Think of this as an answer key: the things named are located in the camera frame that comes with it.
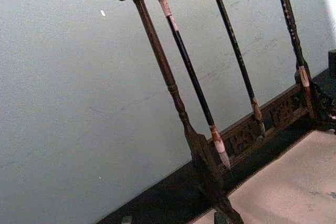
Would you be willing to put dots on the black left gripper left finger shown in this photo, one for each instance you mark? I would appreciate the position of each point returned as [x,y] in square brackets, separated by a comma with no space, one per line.
[127,220]

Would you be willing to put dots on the carved dark wooden brush rack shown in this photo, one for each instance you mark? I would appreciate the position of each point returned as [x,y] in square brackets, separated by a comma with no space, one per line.
[155,43]

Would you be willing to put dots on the pale wall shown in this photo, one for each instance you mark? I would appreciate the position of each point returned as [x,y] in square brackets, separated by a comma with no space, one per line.
[65,90]

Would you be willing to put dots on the black table cloth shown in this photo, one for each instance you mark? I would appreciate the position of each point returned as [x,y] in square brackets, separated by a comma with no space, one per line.
[168,191]

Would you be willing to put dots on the beige felt mat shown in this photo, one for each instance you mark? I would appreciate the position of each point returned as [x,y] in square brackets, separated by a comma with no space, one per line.
[288,182]

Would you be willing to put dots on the black brush with flower print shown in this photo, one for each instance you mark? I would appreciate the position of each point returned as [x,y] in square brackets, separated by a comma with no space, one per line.
[288,16]

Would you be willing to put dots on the black brush, thin dark tip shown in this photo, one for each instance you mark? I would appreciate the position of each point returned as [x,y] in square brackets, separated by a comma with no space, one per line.
[234,38]

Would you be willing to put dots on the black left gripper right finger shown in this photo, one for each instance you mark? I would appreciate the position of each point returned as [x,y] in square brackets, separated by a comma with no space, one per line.
[218,218]

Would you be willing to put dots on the dark box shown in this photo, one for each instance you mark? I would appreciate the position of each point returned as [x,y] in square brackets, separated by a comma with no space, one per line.
[332,60]

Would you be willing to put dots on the black brush, large white tip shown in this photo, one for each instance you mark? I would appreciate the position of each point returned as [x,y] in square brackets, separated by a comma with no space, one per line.
[189,69]

